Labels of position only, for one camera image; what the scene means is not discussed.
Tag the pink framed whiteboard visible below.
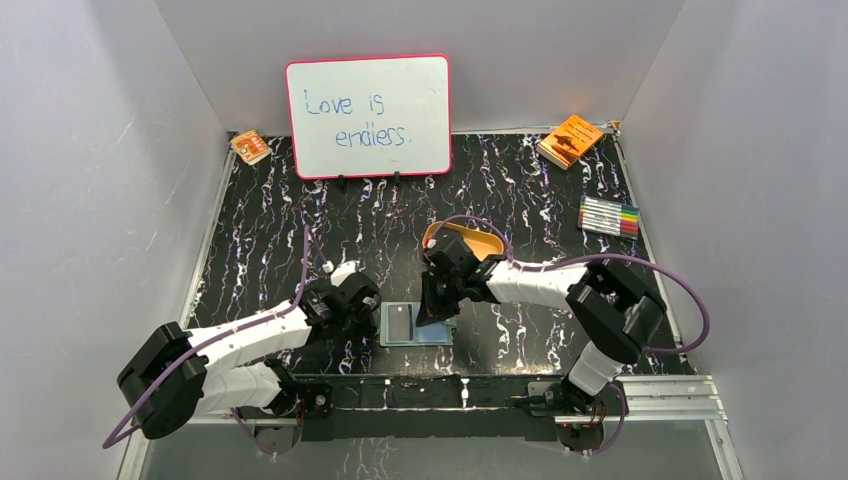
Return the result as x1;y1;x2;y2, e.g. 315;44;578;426
284;54;453;180

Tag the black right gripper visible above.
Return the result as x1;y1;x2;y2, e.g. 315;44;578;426
416;269;466;327

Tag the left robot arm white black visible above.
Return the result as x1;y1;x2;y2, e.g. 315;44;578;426
117;271;381;440

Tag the aluminium frame rail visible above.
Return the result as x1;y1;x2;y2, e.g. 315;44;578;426
117;378;745;480

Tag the small orange card box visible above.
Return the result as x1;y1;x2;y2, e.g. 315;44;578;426
230;130;272;165

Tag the orange oval tray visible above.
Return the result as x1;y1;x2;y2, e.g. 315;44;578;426
421;221;505;261

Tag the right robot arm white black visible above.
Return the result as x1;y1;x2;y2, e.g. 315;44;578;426
416;224;667;414

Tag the coloured marker pen set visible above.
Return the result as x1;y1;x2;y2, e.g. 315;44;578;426
577;196;640;240

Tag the mint green card holder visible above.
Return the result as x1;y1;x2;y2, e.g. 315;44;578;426
379;302;458;348

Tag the orange book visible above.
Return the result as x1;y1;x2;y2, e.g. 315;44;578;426
536;115;604;170

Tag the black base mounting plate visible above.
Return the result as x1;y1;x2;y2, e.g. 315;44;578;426
235;374;627;444

